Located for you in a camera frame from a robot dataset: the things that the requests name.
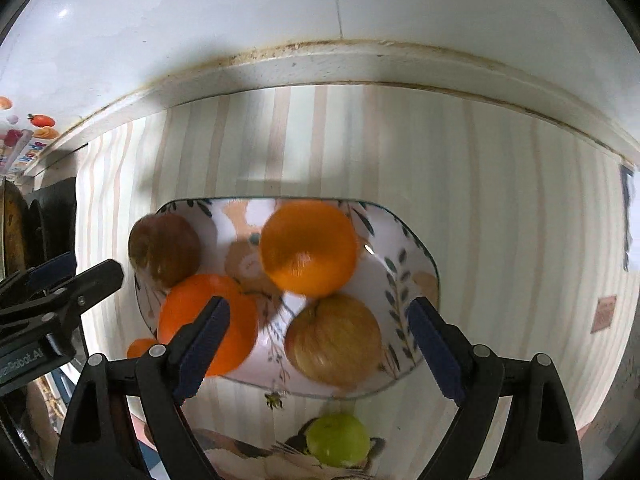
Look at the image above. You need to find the colourful character wall sticker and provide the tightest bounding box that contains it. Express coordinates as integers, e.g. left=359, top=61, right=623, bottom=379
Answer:
left=0, top=129, right=46, bottom=173

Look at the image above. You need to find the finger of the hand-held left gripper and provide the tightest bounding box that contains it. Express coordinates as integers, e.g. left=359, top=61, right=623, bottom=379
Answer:
left=0, top=251, right=78, bottom=311
left=0, top=259, right=125, bottom=357

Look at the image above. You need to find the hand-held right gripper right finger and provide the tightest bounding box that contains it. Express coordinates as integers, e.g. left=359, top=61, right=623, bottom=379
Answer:
left=406, top=296, right=585, bottom=480

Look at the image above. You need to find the small orange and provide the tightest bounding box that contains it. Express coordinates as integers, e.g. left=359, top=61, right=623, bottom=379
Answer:
left=126, top=338, right=160, bottom=360

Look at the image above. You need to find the large orange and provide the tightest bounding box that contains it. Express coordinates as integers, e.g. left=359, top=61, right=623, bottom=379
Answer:
left=259, top=200, right=360, bottom=297

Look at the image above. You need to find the green apple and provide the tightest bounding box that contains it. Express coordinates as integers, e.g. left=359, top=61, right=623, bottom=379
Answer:
left=306, top=413, right=371, bottom=468

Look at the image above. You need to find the yellow red apple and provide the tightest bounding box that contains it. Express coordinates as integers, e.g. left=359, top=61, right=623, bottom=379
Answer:
left=284, top=294, right=383, bottom=387

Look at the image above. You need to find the dark red apple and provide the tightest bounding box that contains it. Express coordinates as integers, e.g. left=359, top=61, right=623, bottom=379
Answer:
left=128, top=212, right=202, bottom=290

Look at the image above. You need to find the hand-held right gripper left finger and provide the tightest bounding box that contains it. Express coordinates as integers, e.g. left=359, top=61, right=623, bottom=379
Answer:
left=54, top=296, right=232, bottom=480

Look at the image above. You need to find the floral ceramic plate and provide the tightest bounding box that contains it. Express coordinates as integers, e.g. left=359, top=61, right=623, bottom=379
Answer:
left=134, top=197, right=441, bottom=401

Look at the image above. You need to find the white cloth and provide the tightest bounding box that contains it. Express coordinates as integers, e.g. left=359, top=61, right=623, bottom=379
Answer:
left=620, top=164, right=637, bottom=273

